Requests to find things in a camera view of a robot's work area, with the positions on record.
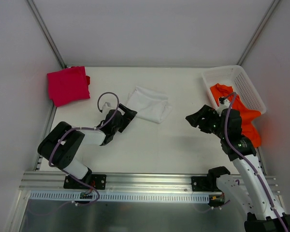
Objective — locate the white slotted cable duct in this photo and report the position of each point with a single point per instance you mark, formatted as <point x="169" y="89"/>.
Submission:
<point x="119" y="197"/>

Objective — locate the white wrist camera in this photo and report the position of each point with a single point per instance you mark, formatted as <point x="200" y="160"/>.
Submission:
<point x="106" y="106"/>
<point x="224" y="103"/>

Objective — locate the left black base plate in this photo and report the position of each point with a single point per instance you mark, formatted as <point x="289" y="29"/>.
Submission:
<point x="98" y="181"/>

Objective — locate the white plastic basket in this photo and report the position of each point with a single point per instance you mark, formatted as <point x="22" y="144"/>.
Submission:
<point x="235" y="77"/>

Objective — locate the right metal frame post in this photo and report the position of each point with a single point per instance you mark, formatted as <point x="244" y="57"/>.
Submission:
<point x="261" y="26"/>

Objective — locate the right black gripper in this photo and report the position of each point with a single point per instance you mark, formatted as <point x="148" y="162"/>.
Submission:
<point x="206" y="122"/>

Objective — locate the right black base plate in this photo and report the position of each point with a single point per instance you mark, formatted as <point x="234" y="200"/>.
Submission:
<point x="200" y="184"/>

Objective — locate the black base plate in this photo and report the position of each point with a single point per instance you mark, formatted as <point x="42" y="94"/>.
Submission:
<point x="98" y="181"/>
<point x="200" y="184"/>

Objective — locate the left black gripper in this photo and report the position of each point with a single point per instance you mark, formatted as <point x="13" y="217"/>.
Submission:
<point x="123" y="118"/>

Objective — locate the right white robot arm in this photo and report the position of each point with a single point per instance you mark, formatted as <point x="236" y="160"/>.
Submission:
<point x="258" y="205"/>

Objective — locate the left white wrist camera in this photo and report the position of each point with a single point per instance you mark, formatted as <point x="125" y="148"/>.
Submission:
<point x="106" y="106"/>

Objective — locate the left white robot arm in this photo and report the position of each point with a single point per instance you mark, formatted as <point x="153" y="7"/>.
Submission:
<point x="61" y="144"/>

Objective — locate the metal frame post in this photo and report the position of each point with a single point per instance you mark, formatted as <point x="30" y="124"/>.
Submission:
<point x="42" y="25"/>
<point x="261" y="26"/>

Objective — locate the left metal frame post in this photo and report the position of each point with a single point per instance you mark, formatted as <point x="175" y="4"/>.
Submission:
<point x="42" y="25"/>

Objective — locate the folded magenta t-shirt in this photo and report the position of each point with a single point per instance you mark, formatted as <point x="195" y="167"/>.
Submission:
<point x="68" y="85"/>

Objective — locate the orange t-shirt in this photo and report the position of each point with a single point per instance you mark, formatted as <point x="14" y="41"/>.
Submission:
<point x="246" y="114"/>

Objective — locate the white t-shirt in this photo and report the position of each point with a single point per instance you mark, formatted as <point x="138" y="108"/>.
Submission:
<point x="150" y="105"/>

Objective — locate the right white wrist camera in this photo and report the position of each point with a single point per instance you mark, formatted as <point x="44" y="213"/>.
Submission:
<point x="224" y="103"/>

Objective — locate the aluminium mounting rail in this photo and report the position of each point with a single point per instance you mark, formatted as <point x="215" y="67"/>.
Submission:
<point x="115" y="182"/>

